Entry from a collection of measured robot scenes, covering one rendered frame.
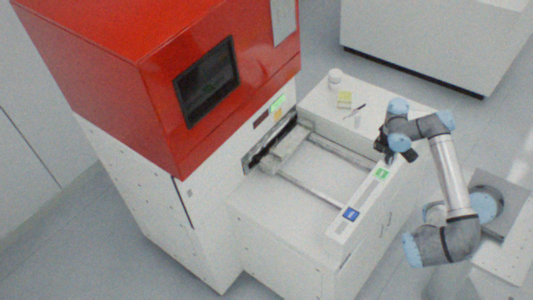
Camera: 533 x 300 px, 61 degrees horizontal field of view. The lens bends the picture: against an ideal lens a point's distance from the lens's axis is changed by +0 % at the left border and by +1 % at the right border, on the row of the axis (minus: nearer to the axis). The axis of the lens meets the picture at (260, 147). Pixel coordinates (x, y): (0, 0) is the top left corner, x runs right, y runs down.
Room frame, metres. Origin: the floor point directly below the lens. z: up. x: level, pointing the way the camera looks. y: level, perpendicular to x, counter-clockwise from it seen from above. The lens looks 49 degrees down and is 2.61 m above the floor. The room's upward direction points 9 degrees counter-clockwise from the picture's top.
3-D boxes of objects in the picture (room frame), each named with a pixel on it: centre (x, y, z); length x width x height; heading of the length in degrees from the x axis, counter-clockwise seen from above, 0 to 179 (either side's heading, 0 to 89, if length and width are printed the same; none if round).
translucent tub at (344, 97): (1.65, -0.46, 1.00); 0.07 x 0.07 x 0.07; 72
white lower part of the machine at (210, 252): (1.67, 0.32, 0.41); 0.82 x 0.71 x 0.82; 135
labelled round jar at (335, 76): (1.80, -0.44, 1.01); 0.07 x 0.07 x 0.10
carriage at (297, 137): (1.51, -0.14, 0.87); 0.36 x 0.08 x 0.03; 135
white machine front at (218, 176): (1.42, 0.08, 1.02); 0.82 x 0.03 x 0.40; 135
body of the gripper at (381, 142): (1.13, -0.50, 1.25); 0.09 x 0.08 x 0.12; 40
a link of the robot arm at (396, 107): (1.12, -0.51, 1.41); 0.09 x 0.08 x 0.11; 167
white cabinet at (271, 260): (1.38, -0.35, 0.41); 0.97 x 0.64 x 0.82; 135
